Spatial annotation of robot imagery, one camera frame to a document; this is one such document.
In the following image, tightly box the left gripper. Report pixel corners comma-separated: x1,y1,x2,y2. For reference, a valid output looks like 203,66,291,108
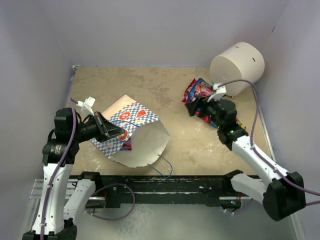
72,111,125,143

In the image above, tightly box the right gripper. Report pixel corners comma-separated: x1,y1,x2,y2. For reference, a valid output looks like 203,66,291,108
185,94,224,129

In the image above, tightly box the blue fruit sweets bag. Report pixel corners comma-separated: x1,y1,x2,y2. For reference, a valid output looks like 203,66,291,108
186,77,216,103

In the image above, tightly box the pink REAL crisps bag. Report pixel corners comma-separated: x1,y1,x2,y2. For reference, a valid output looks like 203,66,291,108
181,77,221,128

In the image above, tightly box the blue checkered paper bag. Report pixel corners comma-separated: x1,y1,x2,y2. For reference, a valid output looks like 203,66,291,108
91,95,174,178

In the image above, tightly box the orange snack packet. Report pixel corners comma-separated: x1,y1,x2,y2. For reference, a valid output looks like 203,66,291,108
236,118,246,130

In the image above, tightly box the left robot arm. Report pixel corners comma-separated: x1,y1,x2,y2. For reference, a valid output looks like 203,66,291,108
22,107,125,240

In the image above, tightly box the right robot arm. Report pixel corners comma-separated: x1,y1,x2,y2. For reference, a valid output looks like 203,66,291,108
185,97,307,222

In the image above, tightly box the red snack packet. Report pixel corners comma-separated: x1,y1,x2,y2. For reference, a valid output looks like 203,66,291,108
121,138,132,151

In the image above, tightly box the cream cylinder container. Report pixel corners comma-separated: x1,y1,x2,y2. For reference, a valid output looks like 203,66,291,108
209,42,265,84

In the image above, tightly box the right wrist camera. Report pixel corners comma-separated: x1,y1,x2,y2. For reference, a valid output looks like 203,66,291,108
207,83,227,103

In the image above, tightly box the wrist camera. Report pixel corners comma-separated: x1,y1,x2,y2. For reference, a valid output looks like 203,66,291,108
76,96,96,116
207,83,227,103

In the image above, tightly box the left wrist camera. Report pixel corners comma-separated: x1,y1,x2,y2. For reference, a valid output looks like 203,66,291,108
76,96,96,116

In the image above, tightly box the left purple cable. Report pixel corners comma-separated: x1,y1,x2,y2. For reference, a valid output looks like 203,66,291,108
39,97,80,240

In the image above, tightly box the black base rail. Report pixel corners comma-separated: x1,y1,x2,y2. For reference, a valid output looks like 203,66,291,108
89,175,250,209

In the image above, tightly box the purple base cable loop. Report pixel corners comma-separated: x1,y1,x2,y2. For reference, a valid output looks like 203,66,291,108
83,182,136,221

